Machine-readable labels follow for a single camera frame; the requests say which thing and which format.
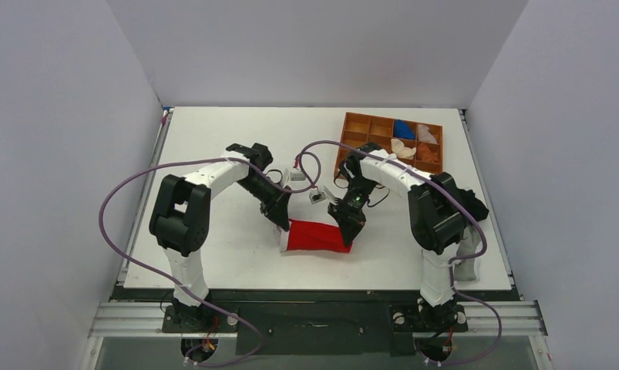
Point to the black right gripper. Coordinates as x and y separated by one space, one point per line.
346 213

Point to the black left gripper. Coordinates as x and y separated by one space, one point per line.
277 208

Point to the red underwear white trim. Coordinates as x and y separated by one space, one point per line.
311 236

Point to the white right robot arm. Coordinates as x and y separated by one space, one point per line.
434 220

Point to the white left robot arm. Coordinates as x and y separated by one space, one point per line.
180 220

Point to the cream rolled underwear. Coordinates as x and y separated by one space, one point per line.
401 150

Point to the orange rolled underwear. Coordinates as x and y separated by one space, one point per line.
427 154

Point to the blue rolled underwear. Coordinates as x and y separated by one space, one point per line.
402 130

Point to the black underwear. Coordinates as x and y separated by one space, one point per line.
474 206

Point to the grey underwear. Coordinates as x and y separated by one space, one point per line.
465 270

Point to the wooden compartment tray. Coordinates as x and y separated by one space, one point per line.
414 143

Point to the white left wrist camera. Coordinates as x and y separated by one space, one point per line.
292 174

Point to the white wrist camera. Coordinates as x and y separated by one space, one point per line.
292 174
320 194

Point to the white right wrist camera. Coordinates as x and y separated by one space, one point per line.
320 194

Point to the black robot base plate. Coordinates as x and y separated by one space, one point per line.
310 322

